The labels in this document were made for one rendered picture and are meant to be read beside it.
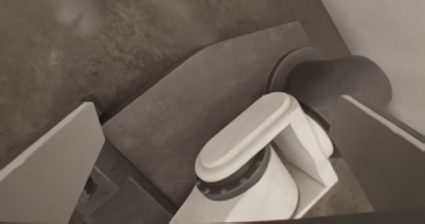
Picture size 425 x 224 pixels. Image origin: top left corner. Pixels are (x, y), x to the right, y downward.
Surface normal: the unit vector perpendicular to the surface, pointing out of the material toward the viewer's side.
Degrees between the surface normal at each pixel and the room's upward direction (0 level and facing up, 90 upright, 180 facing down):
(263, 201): 11
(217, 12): 0
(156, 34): 0
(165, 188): 0
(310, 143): 23
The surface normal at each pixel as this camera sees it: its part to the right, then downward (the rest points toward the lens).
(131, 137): 0.31, 0.18
